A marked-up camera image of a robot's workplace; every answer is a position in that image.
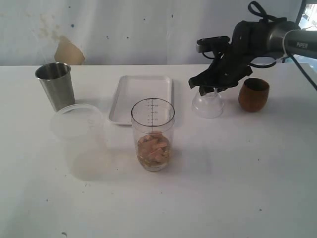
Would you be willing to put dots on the white rectangular tray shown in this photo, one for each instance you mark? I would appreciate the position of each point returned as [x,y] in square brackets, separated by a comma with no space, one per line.
[133,88]

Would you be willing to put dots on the clear plastic shaker body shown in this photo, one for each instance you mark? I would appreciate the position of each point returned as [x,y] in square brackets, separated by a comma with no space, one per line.
[153,114]

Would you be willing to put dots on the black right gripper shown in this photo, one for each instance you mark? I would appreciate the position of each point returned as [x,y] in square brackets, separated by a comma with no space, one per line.
[226,70]

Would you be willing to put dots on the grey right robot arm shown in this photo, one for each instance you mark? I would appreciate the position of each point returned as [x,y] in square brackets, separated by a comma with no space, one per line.
[276,39]

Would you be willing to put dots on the stainless steel cup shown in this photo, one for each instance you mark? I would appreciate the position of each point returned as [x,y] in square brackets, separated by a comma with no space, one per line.
[55,78]

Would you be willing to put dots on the clear plastic shaker lid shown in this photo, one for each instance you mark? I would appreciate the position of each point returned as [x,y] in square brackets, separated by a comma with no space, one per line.
[208,106]

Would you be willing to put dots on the translucent plastic deli container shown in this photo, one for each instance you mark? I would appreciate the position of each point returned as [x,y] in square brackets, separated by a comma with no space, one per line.
[79,129]

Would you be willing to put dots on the brown wooden cup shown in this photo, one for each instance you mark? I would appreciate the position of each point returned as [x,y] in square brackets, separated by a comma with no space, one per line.
[253,94]

